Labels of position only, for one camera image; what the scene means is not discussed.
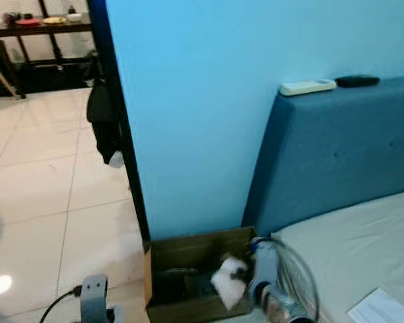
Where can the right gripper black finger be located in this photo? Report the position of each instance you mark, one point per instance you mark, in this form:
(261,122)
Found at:
(239,270)

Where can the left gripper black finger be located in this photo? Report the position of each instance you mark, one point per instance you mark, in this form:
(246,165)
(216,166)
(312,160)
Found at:
(116,315)

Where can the small white tissue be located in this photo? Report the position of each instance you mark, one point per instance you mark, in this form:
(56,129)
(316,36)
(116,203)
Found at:
(227,289)

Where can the brown cardboard box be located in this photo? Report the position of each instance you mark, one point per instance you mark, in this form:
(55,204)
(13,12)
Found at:
(175,252)

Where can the beige sheeted bed mattress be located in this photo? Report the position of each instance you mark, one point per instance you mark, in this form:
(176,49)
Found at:
(350,249)

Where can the teal upholstered headboard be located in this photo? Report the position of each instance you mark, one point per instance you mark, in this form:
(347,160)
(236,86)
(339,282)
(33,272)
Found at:
(337,155)

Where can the black hanging bag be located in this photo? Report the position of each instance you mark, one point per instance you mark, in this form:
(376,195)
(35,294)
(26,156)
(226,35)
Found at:
(106,128)

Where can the cream white remote control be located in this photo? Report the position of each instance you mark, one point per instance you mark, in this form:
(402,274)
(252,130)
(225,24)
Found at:
(308,87)

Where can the flat black case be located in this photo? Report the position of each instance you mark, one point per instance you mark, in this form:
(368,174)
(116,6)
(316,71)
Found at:
(357,81)

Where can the light wooden stick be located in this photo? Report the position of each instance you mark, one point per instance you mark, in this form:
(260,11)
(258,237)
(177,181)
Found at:
(1,74)

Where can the dark wooden side table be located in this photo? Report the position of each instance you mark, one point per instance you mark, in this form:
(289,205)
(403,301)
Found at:
(47,30)

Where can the white bowl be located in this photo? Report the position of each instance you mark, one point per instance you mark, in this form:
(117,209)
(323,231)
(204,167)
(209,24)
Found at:
(74,17)

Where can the yellow plate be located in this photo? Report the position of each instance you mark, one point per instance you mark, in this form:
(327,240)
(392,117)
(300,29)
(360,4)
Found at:
(54,20)

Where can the red plate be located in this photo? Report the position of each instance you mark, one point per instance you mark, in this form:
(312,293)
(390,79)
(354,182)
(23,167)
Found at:
(27,21)

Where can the dark small vessel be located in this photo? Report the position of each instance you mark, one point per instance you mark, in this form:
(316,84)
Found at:
(10,17)

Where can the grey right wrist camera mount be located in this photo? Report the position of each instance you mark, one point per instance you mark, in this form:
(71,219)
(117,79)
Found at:
(266,266)

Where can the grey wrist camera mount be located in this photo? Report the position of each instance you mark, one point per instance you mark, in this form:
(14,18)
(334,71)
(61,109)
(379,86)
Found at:
(266,266)
(94,296)

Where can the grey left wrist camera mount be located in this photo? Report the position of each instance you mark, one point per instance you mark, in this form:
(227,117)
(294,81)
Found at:
(94,296)

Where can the dark blue door frame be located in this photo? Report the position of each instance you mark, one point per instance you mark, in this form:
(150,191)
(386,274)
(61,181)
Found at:
(114,101)

